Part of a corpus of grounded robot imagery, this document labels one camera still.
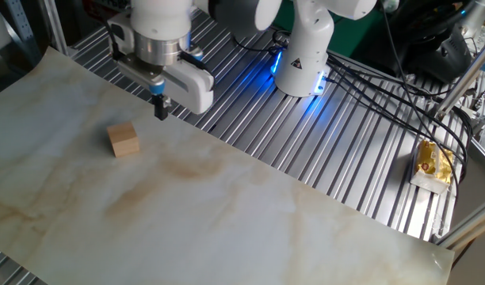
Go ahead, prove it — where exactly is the blue-grey metal shelf rack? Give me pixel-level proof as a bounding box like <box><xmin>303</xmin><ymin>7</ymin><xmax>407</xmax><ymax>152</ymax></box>
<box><xmin>3</xmin><ymin>0</ymin><xmax>44</xmax><ymax>69</ymax></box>

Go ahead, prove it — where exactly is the marble pattern mat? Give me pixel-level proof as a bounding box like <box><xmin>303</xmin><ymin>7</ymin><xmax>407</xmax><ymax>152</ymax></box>
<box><xmin>0</xmin><ymin>46</ymin><xmax>456</xmax><ymax>285</ymax></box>

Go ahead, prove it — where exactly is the black steering wheel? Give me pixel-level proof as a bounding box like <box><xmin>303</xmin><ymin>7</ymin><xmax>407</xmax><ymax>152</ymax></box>
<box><xmin>384</xmin><ymin>0</ymin><xmax>475</xmax><ymax>44</ymax></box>

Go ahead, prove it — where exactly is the black wheel base unit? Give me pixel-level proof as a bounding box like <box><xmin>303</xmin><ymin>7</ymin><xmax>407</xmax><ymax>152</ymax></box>
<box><xmin>404</xmin><ymin>27</ymin><xmax>474</xmax><ymax>85</ymax></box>

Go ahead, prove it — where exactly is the thin black looped cable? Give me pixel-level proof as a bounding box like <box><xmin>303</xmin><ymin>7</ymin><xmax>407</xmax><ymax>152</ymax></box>
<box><xmin>232</xmin><ymin>27</ymin><xmax>293</xmax><ymax>56</ymax></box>

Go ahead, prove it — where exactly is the light wooden cube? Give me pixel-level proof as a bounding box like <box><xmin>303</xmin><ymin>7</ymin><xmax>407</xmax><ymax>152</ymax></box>
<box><xmin>106</xmin><ymin>121</ymin><xmax>141</xmax><ymax>158</ymax></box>

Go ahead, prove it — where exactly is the aluminium profile bar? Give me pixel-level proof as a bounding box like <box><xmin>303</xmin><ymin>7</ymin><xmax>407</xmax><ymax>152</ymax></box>
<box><xmin>434</xmin><ymin>37</ymin><xmax>485</xmax><ymax>120</ymax></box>

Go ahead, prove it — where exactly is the yellow snack packet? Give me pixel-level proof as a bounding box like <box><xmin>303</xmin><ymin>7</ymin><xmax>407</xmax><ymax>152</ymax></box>
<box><xmin>409</xmin><ymin>139</ymin><xmax>455</xmax><ymax>196</ymax></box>

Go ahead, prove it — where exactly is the aluminium frame bar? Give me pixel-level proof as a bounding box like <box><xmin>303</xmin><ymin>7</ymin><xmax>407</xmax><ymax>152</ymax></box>
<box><xmin>434</xmin><ymin>192</ymin><xmax>485</xmax><ymax>251</ymax></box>

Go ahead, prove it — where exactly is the aluminium profile post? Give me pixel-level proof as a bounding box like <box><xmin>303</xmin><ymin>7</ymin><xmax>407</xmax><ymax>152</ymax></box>
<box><xmin>41</xmin><ymin>0</ymin><xmax>71</xmax><ymax>57</ymax></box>

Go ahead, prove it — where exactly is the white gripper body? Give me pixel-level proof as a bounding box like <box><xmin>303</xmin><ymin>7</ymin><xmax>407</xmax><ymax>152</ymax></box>
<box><xmin>107</xmin><ymin>13</ymin><xmax>215</xmax><ymax>116</ymax></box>

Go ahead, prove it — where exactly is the grey wrist camera blue cap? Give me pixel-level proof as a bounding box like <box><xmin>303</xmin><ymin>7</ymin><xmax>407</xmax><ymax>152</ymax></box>
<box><xmin>182</xmin><ymin>43</ymin><xmax>207</xmax><ymax>64</ymax></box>
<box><xmin>114</xmin><ymin>51</ymin><xmax>167</xmax><ymax>97</ymax></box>

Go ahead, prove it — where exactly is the black cable bundle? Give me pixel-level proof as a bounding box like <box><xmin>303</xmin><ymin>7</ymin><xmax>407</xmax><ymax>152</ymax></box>
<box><xmin>325</xmin><ymin>51</ymin><xmax>474</xmax><ymax>211</ymax></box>

